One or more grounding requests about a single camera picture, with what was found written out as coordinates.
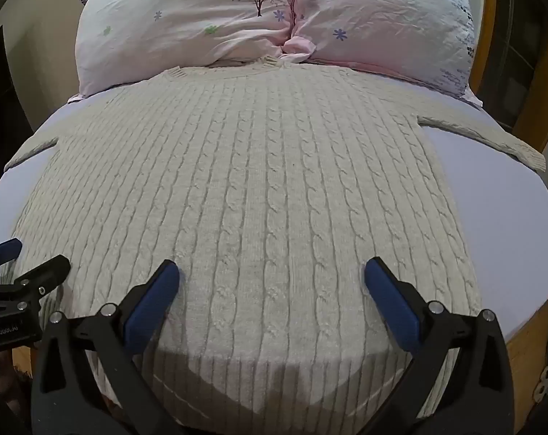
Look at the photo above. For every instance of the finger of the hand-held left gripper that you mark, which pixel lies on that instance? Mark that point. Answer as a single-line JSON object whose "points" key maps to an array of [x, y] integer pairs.
{"points": [[2, 251], [47, 274]]}

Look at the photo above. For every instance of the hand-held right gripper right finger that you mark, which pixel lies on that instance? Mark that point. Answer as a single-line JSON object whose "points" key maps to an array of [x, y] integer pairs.
{"points": [[394, 308]]}

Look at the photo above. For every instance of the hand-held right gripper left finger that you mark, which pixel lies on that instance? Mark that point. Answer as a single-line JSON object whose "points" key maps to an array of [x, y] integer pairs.
{"points": [[152, 306]]}

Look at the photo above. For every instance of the lavender bed sheet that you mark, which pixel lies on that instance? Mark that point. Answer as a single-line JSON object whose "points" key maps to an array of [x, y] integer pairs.
{"points": [[491, 217]]}

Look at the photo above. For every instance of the floral white pillow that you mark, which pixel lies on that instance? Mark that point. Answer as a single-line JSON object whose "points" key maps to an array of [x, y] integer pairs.
{"points": [[165, 18]]}

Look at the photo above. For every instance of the floral pink pillow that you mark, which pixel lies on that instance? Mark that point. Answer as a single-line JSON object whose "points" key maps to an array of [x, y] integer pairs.
{"points": [[382, 22]]}

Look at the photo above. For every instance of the wooden bed frame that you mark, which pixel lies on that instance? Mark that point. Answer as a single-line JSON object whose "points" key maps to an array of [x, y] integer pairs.
{"points": [[523, 353]]}

